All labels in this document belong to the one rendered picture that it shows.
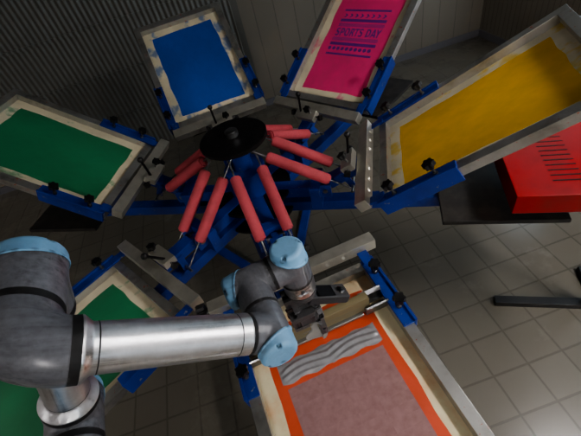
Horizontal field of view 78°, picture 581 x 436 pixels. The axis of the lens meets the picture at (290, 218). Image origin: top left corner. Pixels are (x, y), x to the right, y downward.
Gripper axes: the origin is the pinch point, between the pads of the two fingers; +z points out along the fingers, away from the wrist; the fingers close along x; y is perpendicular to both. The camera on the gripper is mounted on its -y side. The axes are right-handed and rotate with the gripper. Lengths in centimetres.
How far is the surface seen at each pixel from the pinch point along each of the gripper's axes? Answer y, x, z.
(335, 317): -6.4, -11.5, 18.4
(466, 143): -74, -37, -8
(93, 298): 84, -73, 23
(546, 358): -109, 2, 123
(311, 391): 10.1, 3.8, 26.2
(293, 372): 13.3, -3.9, 25.2
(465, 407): -27.2, 26.7, 23.8
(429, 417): -17.8, 24.1, 27.1
